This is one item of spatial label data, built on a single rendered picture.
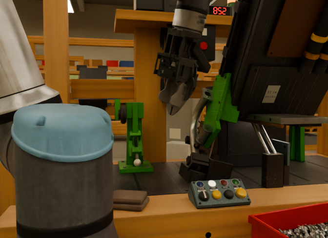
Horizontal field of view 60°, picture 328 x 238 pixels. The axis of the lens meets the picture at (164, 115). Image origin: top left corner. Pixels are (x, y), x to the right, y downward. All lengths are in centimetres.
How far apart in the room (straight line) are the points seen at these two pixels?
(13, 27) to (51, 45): 84
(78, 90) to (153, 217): 80
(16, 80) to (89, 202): 22
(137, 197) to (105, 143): 43
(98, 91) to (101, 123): 103
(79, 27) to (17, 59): 1074
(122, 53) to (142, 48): 971
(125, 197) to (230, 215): 28
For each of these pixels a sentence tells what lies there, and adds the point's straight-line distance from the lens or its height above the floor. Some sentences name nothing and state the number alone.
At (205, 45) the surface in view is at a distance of 126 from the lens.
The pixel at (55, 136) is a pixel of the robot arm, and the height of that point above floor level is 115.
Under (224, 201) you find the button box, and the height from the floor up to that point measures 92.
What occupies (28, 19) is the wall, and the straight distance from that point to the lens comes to 1149.
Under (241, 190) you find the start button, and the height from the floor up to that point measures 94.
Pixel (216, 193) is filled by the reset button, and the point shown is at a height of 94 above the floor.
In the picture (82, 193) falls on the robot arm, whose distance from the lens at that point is 34.
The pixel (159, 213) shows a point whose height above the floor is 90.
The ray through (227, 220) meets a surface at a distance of 81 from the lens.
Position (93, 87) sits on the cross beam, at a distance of 137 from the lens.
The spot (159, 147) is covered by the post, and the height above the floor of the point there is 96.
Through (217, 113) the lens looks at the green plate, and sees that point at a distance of 98.
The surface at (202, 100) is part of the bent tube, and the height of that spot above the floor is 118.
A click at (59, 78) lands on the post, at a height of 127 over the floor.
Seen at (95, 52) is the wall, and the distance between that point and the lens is 1100.
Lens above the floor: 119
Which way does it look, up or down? 4 degrees down
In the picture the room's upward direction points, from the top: straight up
